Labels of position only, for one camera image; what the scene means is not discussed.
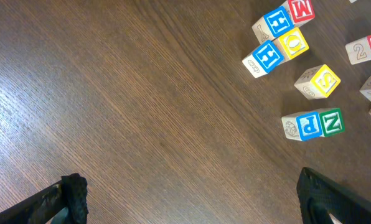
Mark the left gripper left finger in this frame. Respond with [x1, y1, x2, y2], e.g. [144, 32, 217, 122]
[0, 173, 88, 224]

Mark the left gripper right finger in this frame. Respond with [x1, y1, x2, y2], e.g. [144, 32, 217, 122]
[296, 167, 371, 224]

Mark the yellow S block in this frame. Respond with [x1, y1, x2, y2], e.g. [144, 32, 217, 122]
[294, 64, 341, 100]

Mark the blue P block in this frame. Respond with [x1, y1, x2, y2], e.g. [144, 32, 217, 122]
[281, 111, 323, 141]

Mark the green N block left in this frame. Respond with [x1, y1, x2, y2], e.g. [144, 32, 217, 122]
[316, 108, 345, 138]

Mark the blue H block lower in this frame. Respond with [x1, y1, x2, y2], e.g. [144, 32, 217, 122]
[242, 40, 284, 78]

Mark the blue h block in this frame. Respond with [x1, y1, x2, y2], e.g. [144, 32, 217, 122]
[242, 40, 284, 78]
[251, 6, 294, 44]

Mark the yellow O block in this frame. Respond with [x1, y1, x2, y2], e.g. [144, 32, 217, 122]
[273, 27, 309, 64]

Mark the red 6 block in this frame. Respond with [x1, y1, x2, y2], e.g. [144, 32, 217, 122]
[345, 35, 371, 65]

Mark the blue H block upper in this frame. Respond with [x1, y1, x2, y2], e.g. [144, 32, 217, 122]
[251, 6, 294, 44]

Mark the red M block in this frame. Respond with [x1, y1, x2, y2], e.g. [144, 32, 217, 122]
[282, 0, 315, 27]

